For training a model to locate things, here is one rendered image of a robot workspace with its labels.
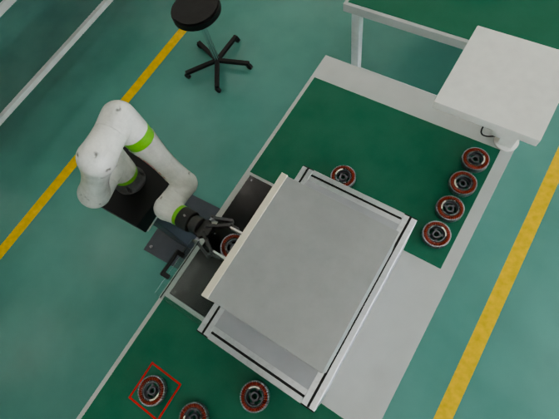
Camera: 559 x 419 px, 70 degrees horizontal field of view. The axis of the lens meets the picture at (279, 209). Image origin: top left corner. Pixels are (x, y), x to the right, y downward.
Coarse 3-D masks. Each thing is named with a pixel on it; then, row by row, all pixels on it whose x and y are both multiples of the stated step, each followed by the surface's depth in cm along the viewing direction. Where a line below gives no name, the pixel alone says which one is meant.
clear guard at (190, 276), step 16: (192, 240) 152; (192, 256) 145; (208, 256) 144; (224, 256) 143; (176, 272) 144; (192, 272) 143; (208, 272) 142; (160, 288) 146; (176, 288) 141; (192, 288) 140; (176, 304) 139; (192, 304) 138; (208, 304) 137; (192, 320) 136
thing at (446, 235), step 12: (468, 156) 174; (480, 156) 173; (468, 168) 171; (480, 168) 169; (456, 180) 171; (468, 180) 170; (456, 192) 167; (468, 192) 166; (444, 204) 168; (456, 204) 166; (444, 216) 164; (456, 216) 163; (432, 228) 165; (444, 228) 162; (432, 240) 161; (444, 240) 160
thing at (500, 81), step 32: (480, 32) 144; (480, 64) 139; (512, 64) 137; (544, 64) 136; (448, 96) 137; (480, 96) 135; (512, 96) 133; (544, 96) 131; (512, 128) 129; (544, 128) 127
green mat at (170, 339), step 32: (160, 320) 170; (128, 352) 167; (160, 352) 165; (192, 352) 163; (224, 352) 161; (128, 384) 162; (192, 384) 159; (224, 384) 157; (96, 416) 160; (128, 416) 158; (224, 416) 153; (256, 416) 151; (288, 416) 149; (320, 416) 148
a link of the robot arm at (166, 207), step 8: (168, 192) 166; (176, 192) 166; (160, 200) 165; (168, 200) 164; (176, 200) 166; (184, 200) 168; (160, 208) 164; (168, 208) 163; (176, 208) 163; (160, 216) 165; (168, 216) 163
